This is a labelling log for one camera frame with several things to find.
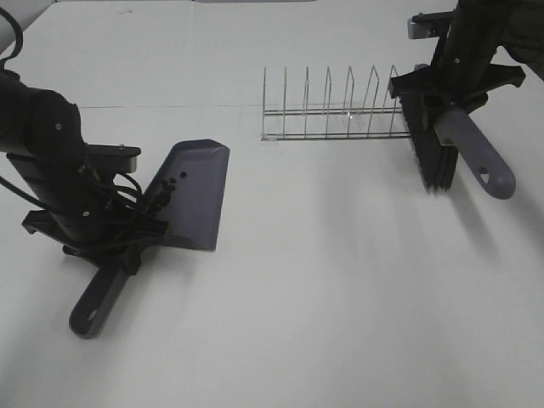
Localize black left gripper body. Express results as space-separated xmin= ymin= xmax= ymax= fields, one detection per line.
xmin=20 ymin=153 xmax=145 ymax=260

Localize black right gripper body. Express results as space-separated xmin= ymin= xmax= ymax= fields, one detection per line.
xmin=389 ymin=26 xmax=525 ymax=112

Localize purple brush with black bristles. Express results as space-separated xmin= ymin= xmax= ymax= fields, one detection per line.
xmin=399 ymin=63 xmax=517 ymax=200

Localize pile of coffee beans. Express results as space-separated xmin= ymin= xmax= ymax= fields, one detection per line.
xmin=144 ymin=171 xmax=187 ymax=217

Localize purple plastic dustpan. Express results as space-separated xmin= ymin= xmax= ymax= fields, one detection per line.
xmin=69 ymin=139 xmax=230 ymax=339

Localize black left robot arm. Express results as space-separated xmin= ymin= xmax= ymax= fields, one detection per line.
xmin=1 ymin=71 xmax=166 ymax=275

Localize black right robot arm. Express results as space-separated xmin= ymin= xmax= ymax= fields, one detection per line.
xmin=388 ymin=1 xmax=543 ymax=112

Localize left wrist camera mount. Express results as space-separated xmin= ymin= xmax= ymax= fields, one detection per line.
xmin=86 ymin=144 xmax=141 ymax=173

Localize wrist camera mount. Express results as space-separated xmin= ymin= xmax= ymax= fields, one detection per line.
xmin=407 ymin=11 xmax=453 ymax=39
xmin=86 ymin=144 xmax=141 ymax=173

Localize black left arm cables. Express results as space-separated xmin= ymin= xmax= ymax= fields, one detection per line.
xmin=0 ymin=8 xmax=145 ymax=252

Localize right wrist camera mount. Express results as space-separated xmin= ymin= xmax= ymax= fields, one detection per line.
xmin=407 ymin=11 xmax=453 ymax=39

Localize chrome wire dish rack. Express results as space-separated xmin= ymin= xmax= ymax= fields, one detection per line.
xmin=260 ymin=65 xmax=409 ymax=142

